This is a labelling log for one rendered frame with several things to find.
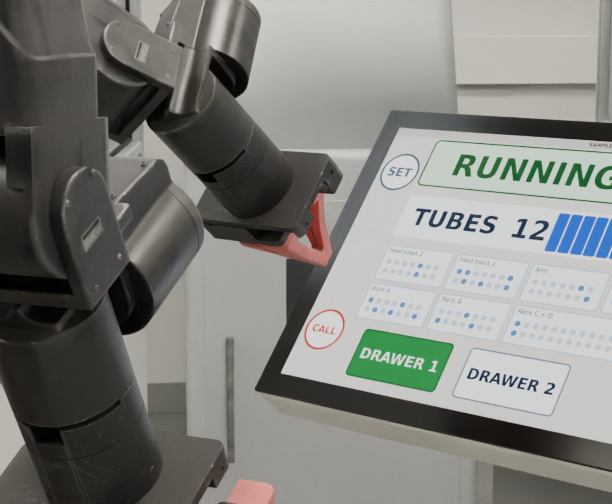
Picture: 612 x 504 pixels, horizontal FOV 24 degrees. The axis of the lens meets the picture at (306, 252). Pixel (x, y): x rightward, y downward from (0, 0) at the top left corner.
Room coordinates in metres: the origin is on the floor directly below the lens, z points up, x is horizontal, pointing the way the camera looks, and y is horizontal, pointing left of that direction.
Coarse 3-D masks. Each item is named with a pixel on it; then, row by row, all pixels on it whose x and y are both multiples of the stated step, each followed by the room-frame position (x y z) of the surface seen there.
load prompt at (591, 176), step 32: (448, 160) 1.32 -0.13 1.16; (480, 160) 1.30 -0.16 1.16; (512, 160) 1.28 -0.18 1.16; (544, 160) 1.26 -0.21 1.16; (576, 160) 1.24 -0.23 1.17; (608, 160) 1.22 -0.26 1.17; (512, 192) 1.25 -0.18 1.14; (544, 192) 1.23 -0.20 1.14; (576, 192) 1.22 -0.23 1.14; (608, 192) 1.20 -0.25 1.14
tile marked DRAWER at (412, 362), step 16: (368, 336) 1.23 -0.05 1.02; (384, 336) 1.22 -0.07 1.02; (400, 336) 1.21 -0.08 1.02; (416, 336) 1.20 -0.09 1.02; (368, 352) 1.21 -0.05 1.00; (384, 352) 1.20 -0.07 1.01; (400, 352) 1.20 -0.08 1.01; (416, 352) 1.19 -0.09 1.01; (432, 352) 1.18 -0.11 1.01; (448, 352) 1.17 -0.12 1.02; (352, 368) 1.21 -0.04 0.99; (368, 368) 1.20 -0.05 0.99; (384, 368) 1.19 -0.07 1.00; (400, 368) 1.18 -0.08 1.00; (416, 368) 1.18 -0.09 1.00; (432, 368) 1.17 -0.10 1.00; (400, 384) 1.17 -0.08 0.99; (416, 384) 1.16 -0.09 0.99; (432, 384) 1.16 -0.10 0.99
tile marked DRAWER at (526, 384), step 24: (480, 360) 1.15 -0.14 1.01; (504, 360) 1.14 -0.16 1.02; (528, 360) 1.13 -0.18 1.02; (456, 384) 1.14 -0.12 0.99; (480, 384) 1.13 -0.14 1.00; (504, 384) 1.12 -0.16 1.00; (528, 384) 1.11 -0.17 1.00; (552, 384) 1.10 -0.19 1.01; (504, 408) 1.11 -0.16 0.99; (528, 408) 1.09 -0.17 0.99; (552, 408) 1.08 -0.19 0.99
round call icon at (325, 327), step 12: (312, 312) 1.28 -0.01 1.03; (324, 312) 1.27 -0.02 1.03; (336, 312) 1.26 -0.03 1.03; (348, 312) 1.26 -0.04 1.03; (312, 324) 1.27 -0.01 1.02; (324, 324) 1.26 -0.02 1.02; (336, 324) 1.25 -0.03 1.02; (300, 336) 1.26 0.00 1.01; (312, 336) 1.26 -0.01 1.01; (324, 336) 1.25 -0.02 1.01; (336, 336) 1.24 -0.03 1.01; (312, 348) 1.25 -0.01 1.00; (324, 348) 1.24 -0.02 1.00
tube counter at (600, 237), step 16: (528, 208) 1.23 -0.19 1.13; (544, 208) 1.22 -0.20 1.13; (512, 224) 1.23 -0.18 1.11; (528, 224) 1.22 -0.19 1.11; (544, 224) 1.21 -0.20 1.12; (560, 224) 1.20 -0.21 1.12; (576, 224) 1.19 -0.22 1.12; (592, 224) 1.19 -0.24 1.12; (608, 224) 1.18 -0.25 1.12; (512, 240) 1.22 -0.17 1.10; (528, 240) 1.21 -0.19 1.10; (544, 240) 1.20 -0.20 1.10; (560, 240) 1.19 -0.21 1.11; (576, 240) 1.18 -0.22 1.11; (592, 240) 1.17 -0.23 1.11; (608, 240) 1.17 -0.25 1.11; (576, 256) 1.17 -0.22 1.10; (592, 256) 1.16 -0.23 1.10; (608, 256) 1.16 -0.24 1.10
